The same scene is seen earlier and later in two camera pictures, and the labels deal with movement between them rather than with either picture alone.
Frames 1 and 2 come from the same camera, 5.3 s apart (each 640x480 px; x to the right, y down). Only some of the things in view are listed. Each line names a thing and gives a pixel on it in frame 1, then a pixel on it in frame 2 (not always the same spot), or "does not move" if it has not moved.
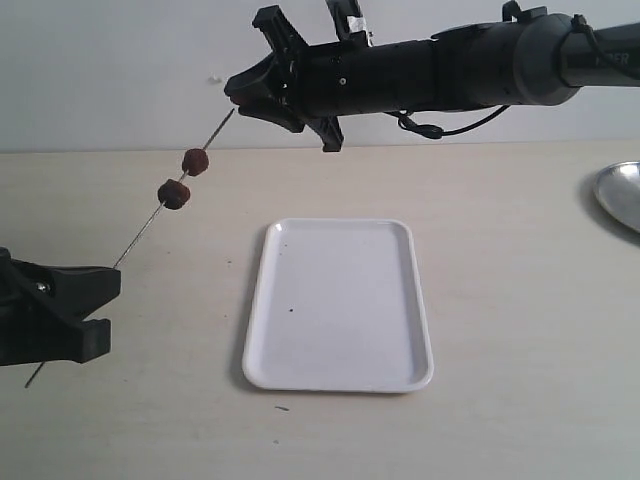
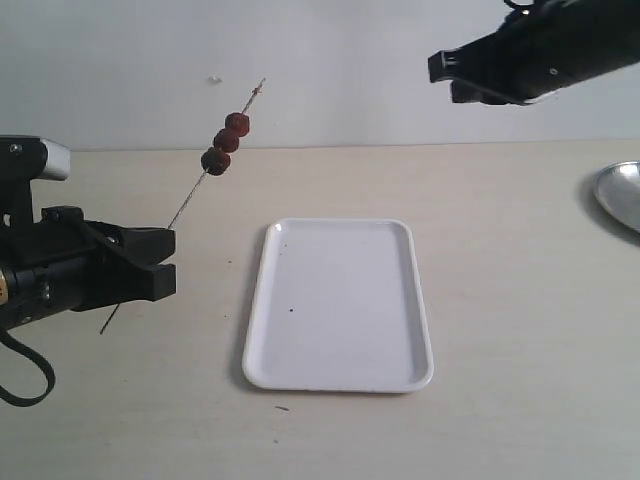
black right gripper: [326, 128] → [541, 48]
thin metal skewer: [142, 232] → [246, 110]
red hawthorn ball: [195, 161] → [226, 140]
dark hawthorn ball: [173, 194] → [215, 161]
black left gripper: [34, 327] → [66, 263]
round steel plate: [617, 188] does not move
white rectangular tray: [339, 307] does not move
